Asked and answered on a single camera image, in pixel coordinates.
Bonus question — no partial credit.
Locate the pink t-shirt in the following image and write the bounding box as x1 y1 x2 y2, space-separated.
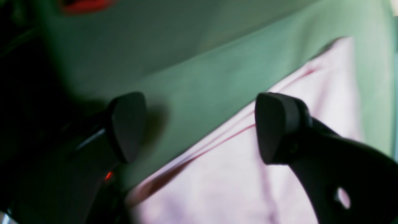
125 37 364 224

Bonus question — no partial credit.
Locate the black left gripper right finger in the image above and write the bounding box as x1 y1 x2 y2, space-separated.
255 93 398 224

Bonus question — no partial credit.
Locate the grey-green table cloth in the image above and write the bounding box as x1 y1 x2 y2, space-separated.
31 0 395 191

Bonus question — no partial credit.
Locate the red black left clamp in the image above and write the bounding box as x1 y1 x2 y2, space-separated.
58 0 116 14

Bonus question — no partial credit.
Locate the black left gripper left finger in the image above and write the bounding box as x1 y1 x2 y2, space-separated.
1 92 147 224

